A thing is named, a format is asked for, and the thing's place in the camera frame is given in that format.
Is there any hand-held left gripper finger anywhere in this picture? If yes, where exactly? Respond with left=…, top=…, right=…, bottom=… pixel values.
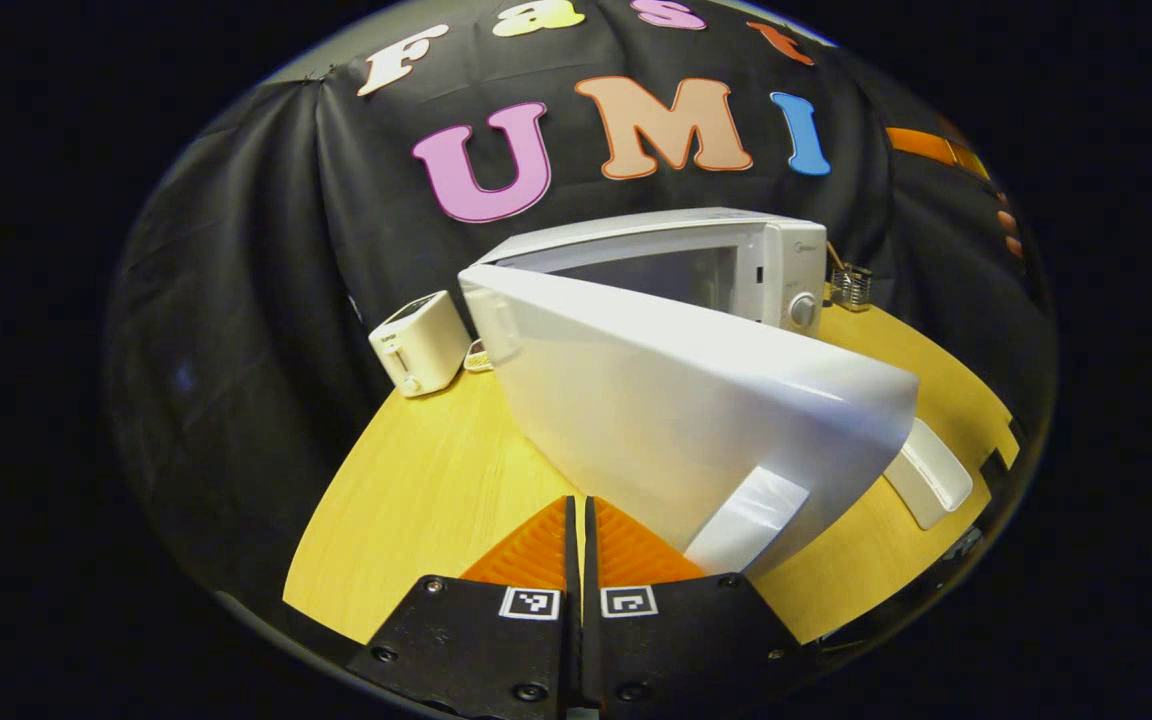
left=581, top=495, right=807, bottom=720
left=346, top=495, right=582, bottom=720

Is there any white microwave oven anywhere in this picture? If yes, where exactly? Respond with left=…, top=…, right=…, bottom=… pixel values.
left=457, top=207, right=920, bottom=579

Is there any white toaster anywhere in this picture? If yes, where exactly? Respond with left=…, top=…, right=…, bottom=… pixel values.
left=368, top=290, right=473, bottom=399

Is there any white rectangular tray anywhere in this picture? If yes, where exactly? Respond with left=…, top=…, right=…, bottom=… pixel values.
left=881, top=417, right=975, bottom=531

